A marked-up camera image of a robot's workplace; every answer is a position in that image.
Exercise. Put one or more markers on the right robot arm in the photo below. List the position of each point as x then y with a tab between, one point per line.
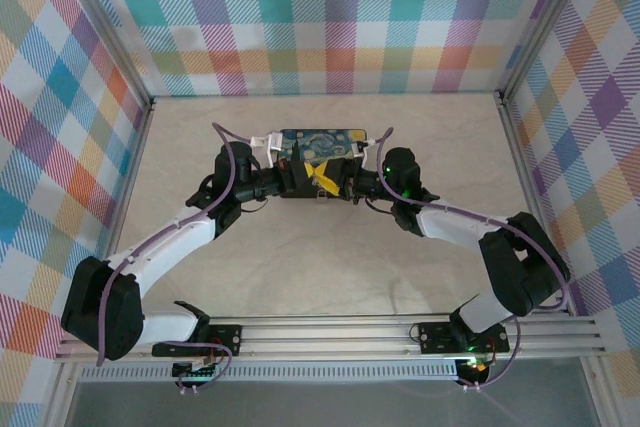
520	267

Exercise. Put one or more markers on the aluminium mounting rail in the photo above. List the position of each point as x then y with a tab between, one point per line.
325	339

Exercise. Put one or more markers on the starry night tin box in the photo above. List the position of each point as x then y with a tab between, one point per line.
325	144

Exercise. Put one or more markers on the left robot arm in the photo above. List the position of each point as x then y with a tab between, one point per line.
170	247

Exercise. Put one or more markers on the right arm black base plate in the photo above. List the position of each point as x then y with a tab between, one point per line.
435	337

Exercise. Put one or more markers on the aluminium floor frame bar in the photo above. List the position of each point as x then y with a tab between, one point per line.
138	147
517	147

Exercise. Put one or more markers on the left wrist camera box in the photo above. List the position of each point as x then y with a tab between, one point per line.
272	144

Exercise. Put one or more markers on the aluminium frame post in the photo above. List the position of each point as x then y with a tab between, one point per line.
597	397
60	397
102	27
541	27

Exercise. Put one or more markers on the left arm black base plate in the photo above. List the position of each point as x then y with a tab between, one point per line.
225	339

